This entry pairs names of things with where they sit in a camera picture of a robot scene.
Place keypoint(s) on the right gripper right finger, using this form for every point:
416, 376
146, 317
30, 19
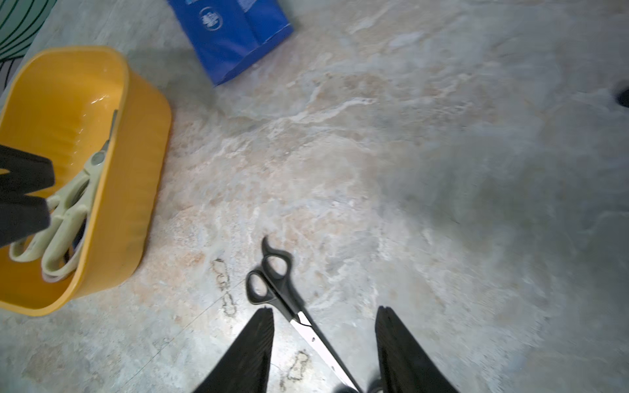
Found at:
404, 365

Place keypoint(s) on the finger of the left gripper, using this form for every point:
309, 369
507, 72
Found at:
26, 172
22, 216

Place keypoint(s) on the blue snack packet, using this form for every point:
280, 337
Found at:
229, 36

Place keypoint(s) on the black hair scissors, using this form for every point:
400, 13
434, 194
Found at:
269, 283

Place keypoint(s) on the cream kitchen shears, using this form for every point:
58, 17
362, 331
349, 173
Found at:
59, 246

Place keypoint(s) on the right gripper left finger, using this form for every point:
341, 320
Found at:
245, 367

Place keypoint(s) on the yellow storage box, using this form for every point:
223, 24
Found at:
64, 104

